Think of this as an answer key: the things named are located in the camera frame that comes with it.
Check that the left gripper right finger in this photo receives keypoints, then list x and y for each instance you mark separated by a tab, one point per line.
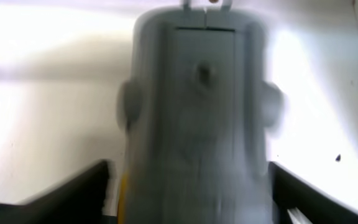
306	202

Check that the grey and yellow toy truck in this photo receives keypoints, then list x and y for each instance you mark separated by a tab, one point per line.
197	124

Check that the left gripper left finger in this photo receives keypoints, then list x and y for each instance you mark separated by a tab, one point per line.
57	202

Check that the white shelf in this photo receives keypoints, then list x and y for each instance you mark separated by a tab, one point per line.
42	124

